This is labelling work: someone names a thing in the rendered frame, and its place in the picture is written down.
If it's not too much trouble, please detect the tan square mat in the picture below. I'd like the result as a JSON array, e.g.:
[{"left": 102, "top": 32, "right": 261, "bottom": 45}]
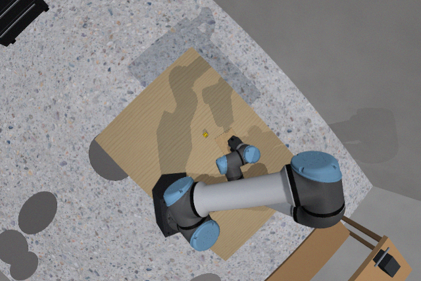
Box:
[{"left": 214, "top": 128, "right": 237, "bottom": 155}]

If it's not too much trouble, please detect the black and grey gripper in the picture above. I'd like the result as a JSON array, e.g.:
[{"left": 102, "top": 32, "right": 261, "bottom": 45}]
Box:
[{"left": 228, "top": 136, "right": 246, "bottom": 152}]

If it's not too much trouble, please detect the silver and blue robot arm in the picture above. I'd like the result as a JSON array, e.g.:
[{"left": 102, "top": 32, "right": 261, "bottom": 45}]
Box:
[{"left": 164, "top": 144, "right": 345, "bottom": 251}]

